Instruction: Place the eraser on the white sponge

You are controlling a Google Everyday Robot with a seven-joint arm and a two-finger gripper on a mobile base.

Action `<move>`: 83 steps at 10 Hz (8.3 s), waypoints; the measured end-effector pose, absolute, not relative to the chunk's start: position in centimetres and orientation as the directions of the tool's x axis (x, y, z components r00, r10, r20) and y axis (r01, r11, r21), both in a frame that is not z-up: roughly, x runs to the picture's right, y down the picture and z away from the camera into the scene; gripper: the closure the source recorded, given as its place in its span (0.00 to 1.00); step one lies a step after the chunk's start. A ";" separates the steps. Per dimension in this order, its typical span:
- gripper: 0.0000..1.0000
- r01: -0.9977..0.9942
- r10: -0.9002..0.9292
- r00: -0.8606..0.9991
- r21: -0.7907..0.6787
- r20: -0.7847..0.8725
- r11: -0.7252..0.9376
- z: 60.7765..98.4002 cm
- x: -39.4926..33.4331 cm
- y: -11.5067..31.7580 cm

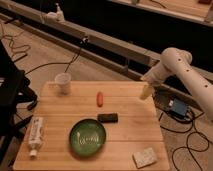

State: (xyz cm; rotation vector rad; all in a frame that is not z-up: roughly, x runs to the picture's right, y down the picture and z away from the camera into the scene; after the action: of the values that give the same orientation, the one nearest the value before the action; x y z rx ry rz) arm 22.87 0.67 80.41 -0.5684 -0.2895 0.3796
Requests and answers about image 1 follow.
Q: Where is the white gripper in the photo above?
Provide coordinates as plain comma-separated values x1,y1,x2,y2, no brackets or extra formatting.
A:
140,64,170,100

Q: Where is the black eraser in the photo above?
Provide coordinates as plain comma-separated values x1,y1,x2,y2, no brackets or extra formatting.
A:
97,113,118,123

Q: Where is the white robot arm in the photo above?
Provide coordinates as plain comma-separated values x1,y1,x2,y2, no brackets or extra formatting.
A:
141,47,213,121

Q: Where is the white sponge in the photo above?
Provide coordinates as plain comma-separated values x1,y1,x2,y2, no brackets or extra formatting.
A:
132,148,157,168

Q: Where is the blue power box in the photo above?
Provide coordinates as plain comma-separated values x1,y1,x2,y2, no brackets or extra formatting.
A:
169,99,188,118

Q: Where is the orange sausage toy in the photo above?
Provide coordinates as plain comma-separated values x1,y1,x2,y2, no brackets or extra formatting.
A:
97,92,103,107

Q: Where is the green bowl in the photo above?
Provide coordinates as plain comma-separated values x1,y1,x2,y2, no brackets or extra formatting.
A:
69,119,106,157

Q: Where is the white cup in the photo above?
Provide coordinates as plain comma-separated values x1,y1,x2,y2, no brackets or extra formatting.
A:
55,73,71,94

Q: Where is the white toothpaste tube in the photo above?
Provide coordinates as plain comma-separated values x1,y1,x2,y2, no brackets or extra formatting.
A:
28,117,44,158

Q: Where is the black chair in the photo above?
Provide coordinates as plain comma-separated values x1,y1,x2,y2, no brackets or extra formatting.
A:
0,41,37,164

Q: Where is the black floor cable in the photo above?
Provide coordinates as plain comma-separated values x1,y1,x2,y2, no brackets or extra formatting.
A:
0,23,90,76

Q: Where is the white clamp on rail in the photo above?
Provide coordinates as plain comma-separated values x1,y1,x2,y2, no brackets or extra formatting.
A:
45,4,65,22

